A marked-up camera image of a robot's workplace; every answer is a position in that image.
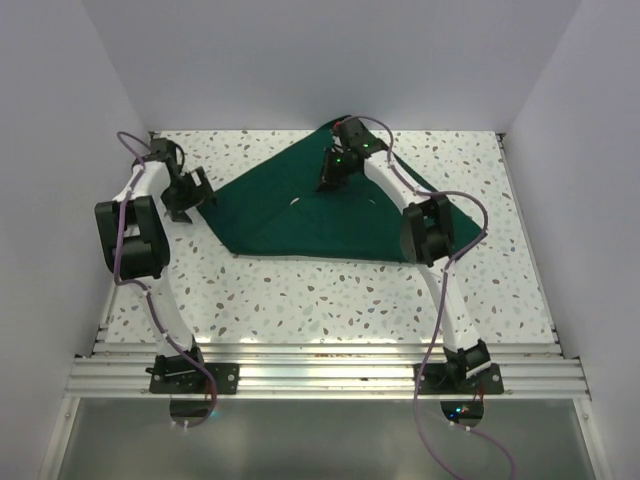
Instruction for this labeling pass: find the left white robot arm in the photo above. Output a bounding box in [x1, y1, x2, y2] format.
[94, 137, 217, 393]

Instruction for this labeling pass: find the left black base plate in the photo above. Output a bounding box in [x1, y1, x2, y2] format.
[145, 363, 240, 395]

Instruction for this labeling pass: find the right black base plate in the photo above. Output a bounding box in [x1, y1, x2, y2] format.
[413, 363, 505, 395]

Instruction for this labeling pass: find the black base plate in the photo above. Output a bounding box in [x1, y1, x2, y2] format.
[413, 363, 505, 395]
[145, 363, 240, 395]

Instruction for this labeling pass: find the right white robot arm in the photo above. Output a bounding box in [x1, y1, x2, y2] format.
[318, 116, 491, 393]

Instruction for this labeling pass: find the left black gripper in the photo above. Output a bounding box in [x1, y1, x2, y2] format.
[161, 167, 216, 223]

